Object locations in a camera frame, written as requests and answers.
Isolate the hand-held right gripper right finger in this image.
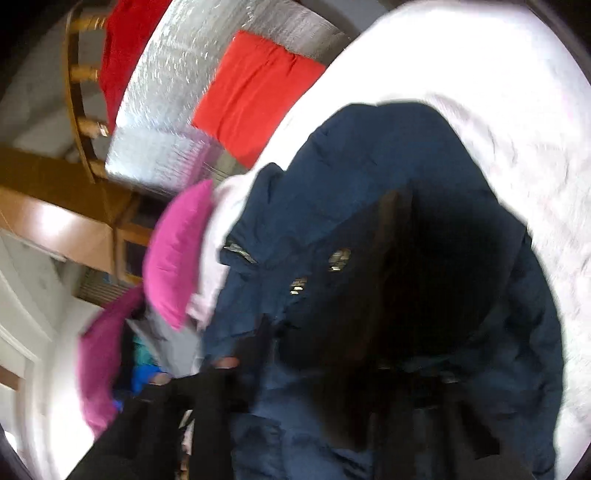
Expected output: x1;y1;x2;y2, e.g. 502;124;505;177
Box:
368;361;522;480

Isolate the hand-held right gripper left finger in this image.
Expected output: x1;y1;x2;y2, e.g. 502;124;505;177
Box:
67;314;279;480

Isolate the navy blue jacket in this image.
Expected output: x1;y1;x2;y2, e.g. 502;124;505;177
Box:
201;102;565;480

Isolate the blue garment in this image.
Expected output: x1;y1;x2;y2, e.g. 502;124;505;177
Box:
113;335;168;411

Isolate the grey garment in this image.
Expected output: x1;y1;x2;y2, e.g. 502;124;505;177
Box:
129;305;204;379

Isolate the magenta cloth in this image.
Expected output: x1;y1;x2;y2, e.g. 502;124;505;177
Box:
78;284;148;439

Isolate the pink pillow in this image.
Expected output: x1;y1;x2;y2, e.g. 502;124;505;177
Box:
142;179;215;330

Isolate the wooden pillar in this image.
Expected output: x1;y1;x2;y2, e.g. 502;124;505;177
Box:
0;148;139;278

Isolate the silver foil mat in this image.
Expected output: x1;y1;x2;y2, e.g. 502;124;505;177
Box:
105;0;352;195

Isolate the red square pillow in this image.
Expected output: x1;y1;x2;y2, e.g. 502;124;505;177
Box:
191;30;328;169

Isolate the wooden stair railing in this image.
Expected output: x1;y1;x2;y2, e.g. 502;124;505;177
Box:
65;0;121;183

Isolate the red cloth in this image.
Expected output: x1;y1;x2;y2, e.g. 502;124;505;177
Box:
99;0;174;134

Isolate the white fluffy blanket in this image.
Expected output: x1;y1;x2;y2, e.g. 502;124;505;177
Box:
187;0;591;480

